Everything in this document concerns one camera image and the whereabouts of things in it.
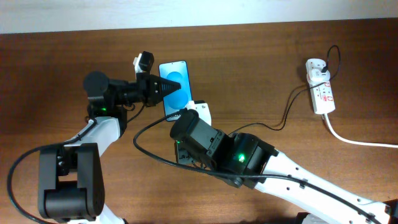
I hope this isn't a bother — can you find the black charger cable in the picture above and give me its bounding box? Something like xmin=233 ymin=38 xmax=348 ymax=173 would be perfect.
xmin=228 ymin=45 xmax=341 ymax=136

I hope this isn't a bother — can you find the white power strip cord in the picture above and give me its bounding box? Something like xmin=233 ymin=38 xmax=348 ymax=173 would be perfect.
xmin=322 ymin=112 xmax=398 ymax=149

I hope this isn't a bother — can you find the blue Galaxy smartphone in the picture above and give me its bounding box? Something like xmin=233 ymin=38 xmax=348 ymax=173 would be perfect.
xmin=158 ymin=60 xmax=193 ymax=122

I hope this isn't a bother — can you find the white power strip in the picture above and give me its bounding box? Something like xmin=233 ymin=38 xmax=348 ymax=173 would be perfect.
xmin=305 ymin=58 xmax=335 ymax=115

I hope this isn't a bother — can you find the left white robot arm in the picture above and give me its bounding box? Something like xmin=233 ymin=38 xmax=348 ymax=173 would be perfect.
xmin=38 ymin=71 xmax=181 ymax=223

